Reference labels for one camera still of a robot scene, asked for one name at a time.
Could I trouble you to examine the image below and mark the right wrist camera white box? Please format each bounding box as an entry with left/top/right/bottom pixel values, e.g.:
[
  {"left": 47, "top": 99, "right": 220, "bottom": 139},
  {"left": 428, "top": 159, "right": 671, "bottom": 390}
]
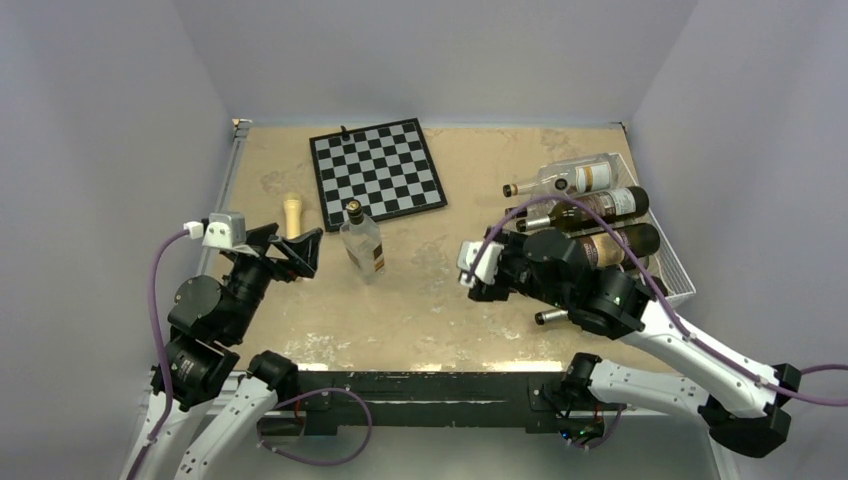
[{"left": 457, "top": 241, "right": 504, "bottom": 288}]

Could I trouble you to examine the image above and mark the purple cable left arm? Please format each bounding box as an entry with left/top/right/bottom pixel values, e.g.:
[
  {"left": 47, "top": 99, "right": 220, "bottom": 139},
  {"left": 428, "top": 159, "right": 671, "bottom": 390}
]
[{"left": 125, "top": 228, "right": 193, "bottom": 478}]

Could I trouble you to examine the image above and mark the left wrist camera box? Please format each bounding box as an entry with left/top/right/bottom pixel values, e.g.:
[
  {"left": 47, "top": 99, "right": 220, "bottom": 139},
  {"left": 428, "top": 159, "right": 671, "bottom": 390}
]
[{"left": 183, "top": 212, "right": 247, "bottom": 252}]

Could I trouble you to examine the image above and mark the clear square liquor bottle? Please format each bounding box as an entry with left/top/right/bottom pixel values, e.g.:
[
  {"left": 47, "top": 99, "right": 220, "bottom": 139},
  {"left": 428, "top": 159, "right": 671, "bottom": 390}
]
[{"left": 339, "top": 199, "right": 385, "bottom": 284}]

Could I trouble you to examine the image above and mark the black white chessboard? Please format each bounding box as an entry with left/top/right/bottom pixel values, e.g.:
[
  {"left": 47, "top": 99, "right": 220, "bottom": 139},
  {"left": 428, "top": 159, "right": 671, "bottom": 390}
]
[{"left": 309, "top": 118, "right": 448, "bottom": 232}]

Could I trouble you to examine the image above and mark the white wire wine rack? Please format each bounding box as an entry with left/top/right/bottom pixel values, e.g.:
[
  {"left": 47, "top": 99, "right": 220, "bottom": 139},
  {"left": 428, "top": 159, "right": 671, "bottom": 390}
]
[{"left": 537, "top": 152, "right": 697, "bottom": 313}]

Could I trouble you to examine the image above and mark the dark wine bottle silver neck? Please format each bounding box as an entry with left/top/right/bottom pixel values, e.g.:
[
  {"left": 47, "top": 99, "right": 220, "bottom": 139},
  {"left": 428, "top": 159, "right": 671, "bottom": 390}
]
[{"left": 534, "top": 308, "right": 570, "bottom": 326}]

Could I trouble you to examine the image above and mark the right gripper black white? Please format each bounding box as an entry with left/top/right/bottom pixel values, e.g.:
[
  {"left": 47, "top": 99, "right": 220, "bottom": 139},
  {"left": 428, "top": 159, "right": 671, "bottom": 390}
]
[{"left": 468, "top": 225, "right": 570, "bottom": 310}]

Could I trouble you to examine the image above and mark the green wine bottle white label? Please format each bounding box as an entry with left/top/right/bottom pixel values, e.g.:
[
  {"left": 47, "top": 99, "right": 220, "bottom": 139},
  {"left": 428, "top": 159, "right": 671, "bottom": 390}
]
[{"left": 515, "top": 186, "right": 650, "bottom": 232}]

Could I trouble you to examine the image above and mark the dark wine bottle brown label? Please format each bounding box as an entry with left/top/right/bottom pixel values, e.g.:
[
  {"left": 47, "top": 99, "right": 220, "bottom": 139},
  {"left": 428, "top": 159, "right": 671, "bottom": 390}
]
[{"left": 574, "top": 223, "right": 662, "bottom": 270}]

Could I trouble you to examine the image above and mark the black front mounting beam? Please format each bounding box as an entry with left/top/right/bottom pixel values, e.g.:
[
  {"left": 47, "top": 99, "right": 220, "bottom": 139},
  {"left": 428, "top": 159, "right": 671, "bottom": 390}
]
[{"left": 269, "top": 370, "right": 615, "bottom": 435}]

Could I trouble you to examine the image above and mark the clear round bottle blue emblem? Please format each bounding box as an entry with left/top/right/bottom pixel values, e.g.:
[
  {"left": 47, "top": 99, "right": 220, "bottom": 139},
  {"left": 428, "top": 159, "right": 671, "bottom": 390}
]
[{"left": 502, "top": 153, "right": 619, "bottom": 198}]

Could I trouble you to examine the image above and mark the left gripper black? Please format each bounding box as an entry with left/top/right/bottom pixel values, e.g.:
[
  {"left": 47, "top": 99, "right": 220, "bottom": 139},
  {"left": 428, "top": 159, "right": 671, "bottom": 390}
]
[{"left": 224, "top": 221, "right": 321, "bottom": 341}]

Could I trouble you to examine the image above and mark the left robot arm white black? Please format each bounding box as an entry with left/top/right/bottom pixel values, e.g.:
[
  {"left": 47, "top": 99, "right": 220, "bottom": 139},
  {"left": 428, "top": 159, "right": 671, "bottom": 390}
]
[{"left": 121, "top": 213, "right": 323, "bottom": 479}]

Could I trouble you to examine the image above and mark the aluminium table frame rail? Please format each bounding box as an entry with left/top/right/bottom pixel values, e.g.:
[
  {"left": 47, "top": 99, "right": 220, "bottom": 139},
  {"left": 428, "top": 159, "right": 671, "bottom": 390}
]
[{"left": 135, "top": 119, "right": 253, "bottom": 412}]

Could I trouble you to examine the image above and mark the purple cable under table front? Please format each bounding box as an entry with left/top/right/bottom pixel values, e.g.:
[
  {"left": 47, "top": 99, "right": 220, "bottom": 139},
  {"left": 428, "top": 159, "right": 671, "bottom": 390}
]
[{"left": 256, "top": 386, "right": 372, "bottom": 466}]

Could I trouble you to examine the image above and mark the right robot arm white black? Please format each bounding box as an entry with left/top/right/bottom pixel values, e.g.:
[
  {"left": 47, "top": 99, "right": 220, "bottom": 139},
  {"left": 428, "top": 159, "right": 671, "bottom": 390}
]
[{"left": 457, "top": 230, "right": 801, "bottom": 458}]

